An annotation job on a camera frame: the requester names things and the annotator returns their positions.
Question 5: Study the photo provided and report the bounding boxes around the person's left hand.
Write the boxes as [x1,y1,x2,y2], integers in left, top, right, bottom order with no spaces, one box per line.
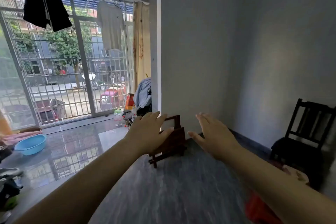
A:
[125,111,175,155]

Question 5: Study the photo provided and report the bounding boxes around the person's right hand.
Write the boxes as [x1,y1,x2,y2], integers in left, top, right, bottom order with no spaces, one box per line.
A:
[188,112,242,161]

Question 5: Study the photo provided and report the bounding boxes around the person's left forearm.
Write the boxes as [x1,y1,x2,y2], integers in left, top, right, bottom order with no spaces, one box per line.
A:
[10,137,144,224]

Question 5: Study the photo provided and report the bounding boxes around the person's right forearm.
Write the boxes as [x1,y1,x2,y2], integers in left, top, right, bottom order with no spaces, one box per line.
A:
[223,148,336,224]

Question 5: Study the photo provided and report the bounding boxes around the dark brown wooden folding stand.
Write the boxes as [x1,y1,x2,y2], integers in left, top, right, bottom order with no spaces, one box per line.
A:
[148,115,187,169]

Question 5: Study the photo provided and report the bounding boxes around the blue grey clothing pile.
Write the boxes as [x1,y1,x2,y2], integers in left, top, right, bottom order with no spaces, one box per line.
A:
[133,77,152,110]

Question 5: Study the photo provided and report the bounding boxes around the orange bag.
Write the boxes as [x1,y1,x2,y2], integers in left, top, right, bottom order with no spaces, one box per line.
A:
[124,93,135,111]

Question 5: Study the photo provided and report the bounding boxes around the beige floral curtain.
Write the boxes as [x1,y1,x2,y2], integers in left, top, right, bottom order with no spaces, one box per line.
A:
[133,1,152,93]

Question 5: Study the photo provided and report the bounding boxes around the red plastic stool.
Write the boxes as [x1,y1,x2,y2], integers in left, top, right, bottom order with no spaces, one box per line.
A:
[245,192,284,224]

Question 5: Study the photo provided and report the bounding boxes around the black cloth bundle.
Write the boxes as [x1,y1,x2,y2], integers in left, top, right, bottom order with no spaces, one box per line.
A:
[270,137,324,181]

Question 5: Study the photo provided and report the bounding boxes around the metal window grille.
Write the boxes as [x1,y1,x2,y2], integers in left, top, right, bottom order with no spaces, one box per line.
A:
[0,0,135,130]

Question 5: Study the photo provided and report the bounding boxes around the black wooden chair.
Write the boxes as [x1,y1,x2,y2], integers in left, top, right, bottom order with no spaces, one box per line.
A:
[270,98,336,189]

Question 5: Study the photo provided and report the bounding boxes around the parked dark red car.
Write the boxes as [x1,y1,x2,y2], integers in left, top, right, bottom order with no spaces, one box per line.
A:
[34,99,67,122]

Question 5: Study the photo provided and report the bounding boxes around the white t-shirt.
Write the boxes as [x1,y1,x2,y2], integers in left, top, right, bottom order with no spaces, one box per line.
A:
[96,0,125,52]

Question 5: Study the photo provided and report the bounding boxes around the blue plastic basin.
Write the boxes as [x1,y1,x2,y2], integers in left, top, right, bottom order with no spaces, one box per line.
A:
[14,134,47,156]

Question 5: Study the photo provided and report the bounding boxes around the pink washboard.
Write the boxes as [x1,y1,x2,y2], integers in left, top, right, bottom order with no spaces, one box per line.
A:
[1,130,43,146]

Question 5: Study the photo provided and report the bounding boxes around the grey shoe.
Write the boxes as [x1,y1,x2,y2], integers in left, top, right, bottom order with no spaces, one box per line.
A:
[0,168,24,180]

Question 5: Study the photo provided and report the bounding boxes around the orange cloth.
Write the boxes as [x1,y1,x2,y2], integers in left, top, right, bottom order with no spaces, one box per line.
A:
[0,111,13,137]

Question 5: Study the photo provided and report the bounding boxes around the black and green bag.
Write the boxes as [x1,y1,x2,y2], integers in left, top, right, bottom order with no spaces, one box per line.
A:
[0,179,24,212]

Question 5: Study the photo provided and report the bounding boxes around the black shorts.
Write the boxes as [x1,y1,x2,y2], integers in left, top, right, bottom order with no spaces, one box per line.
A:
[23,0,73,32]

